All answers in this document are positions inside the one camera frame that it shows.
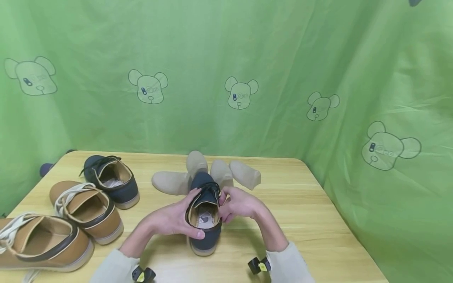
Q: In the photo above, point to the person's left hand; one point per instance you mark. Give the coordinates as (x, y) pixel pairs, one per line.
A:
(170, 220)

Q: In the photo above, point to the person's right hand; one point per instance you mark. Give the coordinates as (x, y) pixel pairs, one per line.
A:
(242, 204)

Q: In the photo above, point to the person's right fingers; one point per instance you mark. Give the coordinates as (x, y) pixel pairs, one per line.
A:
(226, 210)

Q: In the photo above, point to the person's left thumb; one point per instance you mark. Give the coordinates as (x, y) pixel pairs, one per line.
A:
(194, 233)

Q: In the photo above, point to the person's left index finger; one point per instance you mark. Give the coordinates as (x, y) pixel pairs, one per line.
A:
(191, 193)

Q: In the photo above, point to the navy blue lace-up shoe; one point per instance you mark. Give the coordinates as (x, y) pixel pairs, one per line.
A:
(124, 188)
(207, 241)

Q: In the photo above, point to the person's right forearm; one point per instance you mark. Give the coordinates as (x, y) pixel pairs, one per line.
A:
(279, 251)

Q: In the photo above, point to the person's left forearm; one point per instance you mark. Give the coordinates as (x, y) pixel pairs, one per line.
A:
(120, 259)

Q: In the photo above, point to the beige shoe insert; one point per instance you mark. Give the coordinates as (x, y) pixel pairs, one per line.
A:
(246, 175)
(170, 182)
(221, 173)
(196, 163)

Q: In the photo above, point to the black wrist band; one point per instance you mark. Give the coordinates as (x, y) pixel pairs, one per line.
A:
(260, 266)
(143, 274)

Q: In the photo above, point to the brown shoe with white laces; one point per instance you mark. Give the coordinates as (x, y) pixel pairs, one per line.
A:
(106, 222)
(67, 247)

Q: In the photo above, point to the dark purple object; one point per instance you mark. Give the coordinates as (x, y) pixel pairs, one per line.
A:
(45, 169)

